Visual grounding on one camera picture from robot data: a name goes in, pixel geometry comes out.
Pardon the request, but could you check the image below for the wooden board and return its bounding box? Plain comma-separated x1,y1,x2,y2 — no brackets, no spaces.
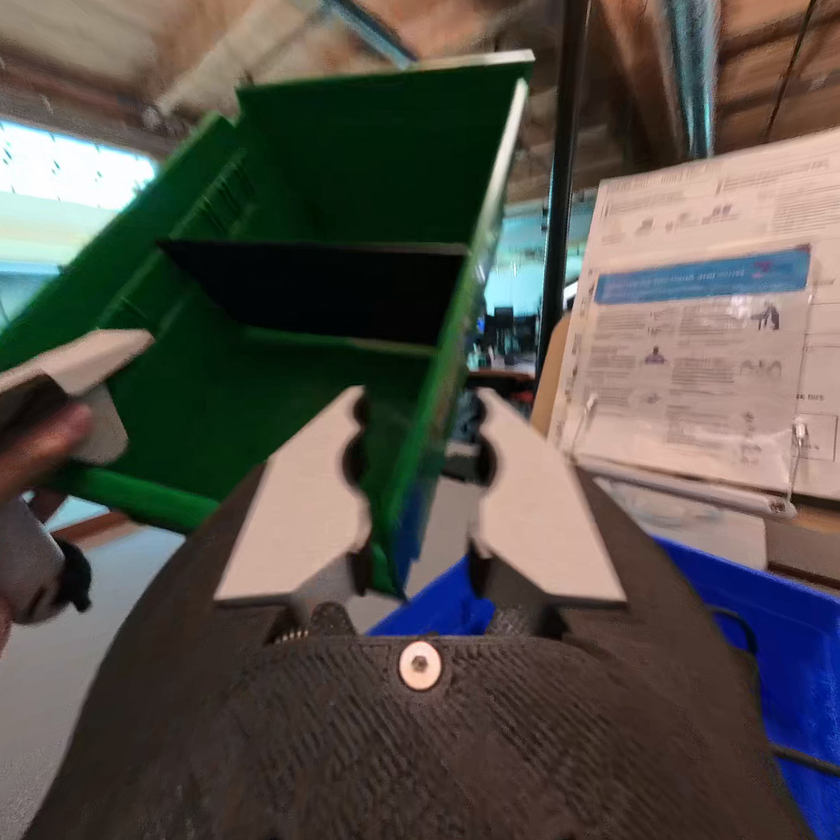
530,315,573,437

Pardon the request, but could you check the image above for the person's left hand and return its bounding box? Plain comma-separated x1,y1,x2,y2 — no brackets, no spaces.
0,402,94,508

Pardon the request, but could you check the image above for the large blue plastic bin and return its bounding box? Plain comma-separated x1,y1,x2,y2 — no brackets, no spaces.
367,535,840,840

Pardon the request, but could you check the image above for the instruction sheet in acrylic stand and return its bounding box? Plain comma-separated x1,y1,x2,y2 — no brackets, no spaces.
548,128,840,519

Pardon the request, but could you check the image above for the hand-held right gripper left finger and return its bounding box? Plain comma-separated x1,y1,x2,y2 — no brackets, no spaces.
213,385,375,630

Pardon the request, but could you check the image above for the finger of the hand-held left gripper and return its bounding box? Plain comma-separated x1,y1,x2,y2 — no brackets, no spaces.
0,328,156,467

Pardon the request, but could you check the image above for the metal ventilation duct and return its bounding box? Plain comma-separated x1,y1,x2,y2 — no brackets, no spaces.
663,0,719,158

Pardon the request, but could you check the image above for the green plastic bin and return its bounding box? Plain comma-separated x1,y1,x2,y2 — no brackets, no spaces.
0,51,536,599

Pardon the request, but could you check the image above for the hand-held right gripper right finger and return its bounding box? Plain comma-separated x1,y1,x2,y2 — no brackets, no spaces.
467,387,629,610

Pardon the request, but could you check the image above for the black metal pole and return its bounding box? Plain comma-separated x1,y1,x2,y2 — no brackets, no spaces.
535,0,592,388

